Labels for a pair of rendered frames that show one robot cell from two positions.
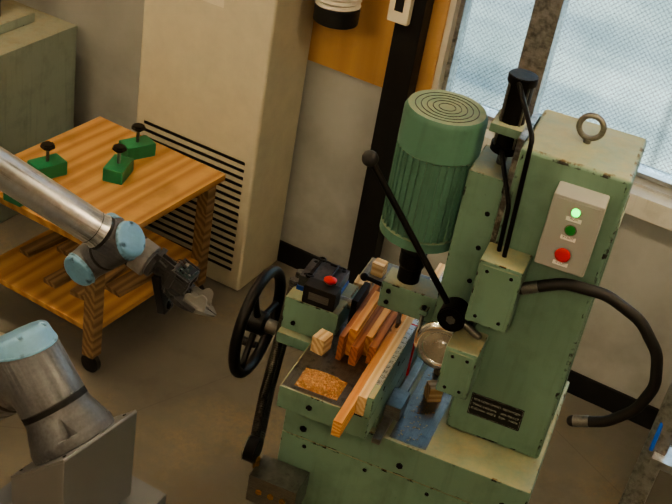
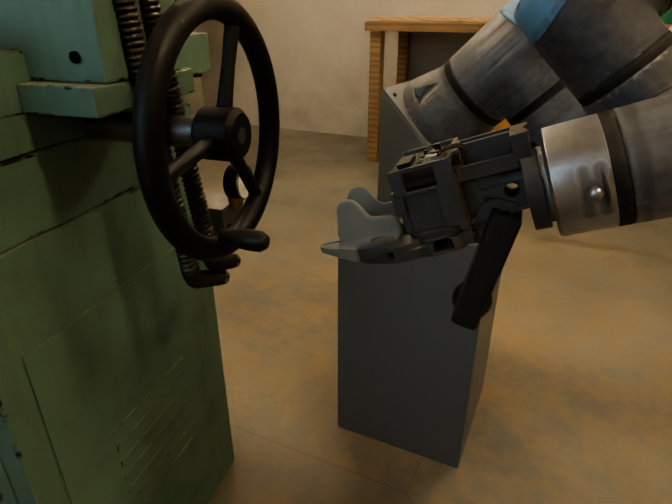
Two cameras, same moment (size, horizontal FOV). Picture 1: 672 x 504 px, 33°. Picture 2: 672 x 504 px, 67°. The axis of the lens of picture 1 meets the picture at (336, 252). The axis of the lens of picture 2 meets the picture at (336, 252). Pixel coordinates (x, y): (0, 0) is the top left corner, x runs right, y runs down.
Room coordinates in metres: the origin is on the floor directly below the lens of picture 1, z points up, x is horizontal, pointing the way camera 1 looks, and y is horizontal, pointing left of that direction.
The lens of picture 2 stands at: (2.82, 0.30, 0.94)
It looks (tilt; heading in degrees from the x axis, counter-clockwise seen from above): 26 degrees down; 181
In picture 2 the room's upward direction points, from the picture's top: straight up
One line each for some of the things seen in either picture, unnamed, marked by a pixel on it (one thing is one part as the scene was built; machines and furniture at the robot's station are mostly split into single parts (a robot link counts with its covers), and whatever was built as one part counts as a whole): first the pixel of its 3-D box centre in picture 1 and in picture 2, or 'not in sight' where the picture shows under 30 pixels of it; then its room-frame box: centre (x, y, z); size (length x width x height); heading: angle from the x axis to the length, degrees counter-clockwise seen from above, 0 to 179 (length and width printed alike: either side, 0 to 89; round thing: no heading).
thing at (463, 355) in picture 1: (461, 362); not in sight; (1.96, -0.31, 1.02); 0.09 x 0.07 x 0.12; 164
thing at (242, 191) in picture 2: (253, 452); (236, 186); (1.96, 0.10, 0.65); 0.06 x 0.04 x 0.08; 164
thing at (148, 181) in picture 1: (96, 228); not in sight; (3.26, 0.82, 0.32); 0.66 x 0.57 x 0.64; 154
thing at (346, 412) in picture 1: (383, 351); not in sight; (2.08, -0.15, 0.92); 0.60 x 0.02 x 0.04; 164
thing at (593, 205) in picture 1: (571, 229); not in sight; (1.94, -0.44, 1.40); 0.10 x 0.06 x 0.16; 74
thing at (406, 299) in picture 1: (412, 298); not in sight; (2.15, -0.19, 1.03); 0.14 x 0.07 x 0.09; 74
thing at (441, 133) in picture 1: (432, 172); not in sight; (2.16, -0.17, 1.35); 0.18 x 0.18 x 0.31
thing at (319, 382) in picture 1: (321, 380); not in sight; (1.95, -0.02, 0.91); 0.10 x 0.07 x 0.02; 74
